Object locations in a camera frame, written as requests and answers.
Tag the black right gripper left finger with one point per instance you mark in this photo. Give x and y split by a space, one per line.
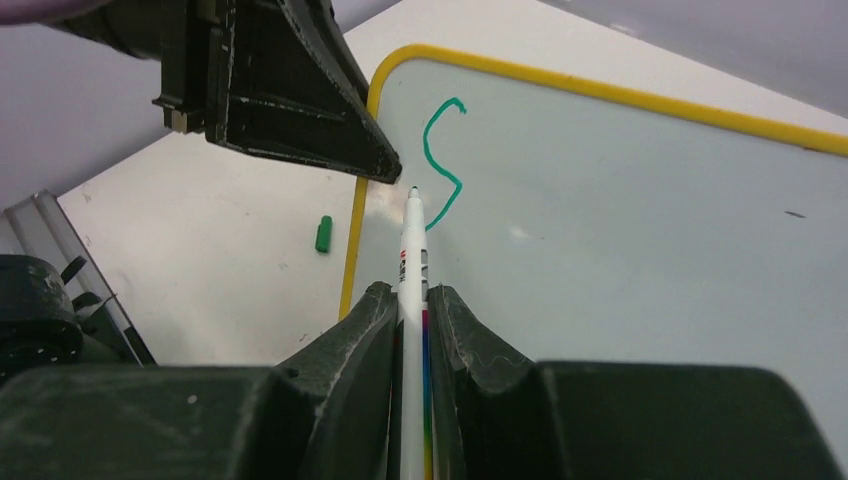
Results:
323 413

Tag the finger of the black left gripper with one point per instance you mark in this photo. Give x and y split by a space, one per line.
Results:
270 79
131 27

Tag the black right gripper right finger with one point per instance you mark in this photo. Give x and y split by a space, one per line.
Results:
500 415

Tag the white green whiteboard marker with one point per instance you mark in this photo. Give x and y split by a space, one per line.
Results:
416 457

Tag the green marker cap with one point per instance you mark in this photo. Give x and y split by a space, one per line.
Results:
323 237

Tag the yellow framed whiteboard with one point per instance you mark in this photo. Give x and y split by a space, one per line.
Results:
582 220

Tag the aluminium rail right side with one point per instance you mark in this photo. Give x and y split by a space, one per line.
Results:
39 227

